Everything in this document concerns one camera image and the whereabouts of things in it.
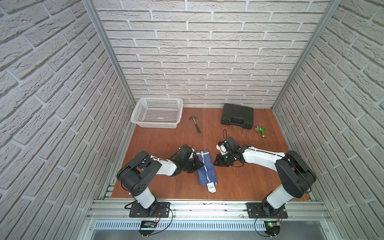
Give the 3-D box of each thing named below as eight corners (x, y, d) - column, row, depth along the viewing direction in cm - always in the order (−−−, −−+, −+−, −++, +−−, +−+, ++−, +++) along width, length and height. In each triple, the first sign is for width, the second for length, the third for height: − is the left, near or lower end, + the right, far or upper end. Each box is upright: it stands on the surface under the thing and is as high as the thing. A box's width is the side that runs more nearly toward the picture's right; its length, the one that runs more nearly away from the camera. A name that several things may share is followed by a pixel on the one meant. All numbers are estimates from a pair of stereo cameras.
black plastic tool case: (220, 124, 110) (221, 120, 107) (224, 105, 123) (224, 101, 120) (251, 130, 107) (253, 127, 103) (251, 110, 120) (253, 106, 116)
